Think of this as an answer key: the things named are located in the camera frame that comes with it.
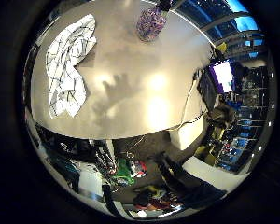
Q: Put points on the white cloth with black lines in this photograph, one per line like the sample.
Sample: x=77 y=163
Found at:
x=65 y=77

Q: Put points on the green bag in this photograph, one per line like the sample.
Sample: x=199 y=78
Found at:
x=124 y=172

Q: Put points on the seated person with dark hair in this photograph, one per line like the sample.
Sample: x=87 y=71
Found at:
x=221 y=115

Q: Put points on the black chair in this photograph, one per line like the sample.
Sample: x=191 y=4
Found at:
x=183 y=183

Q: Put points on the computer monitor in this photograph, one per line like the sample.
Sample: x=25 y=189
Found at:
x=223 y=76

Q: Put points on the white desk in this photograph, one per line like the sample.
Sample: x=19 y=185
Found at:
x=208 y=174

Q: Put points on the yellow object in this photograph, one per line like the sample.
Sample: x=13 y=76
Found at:
x=221 y=47

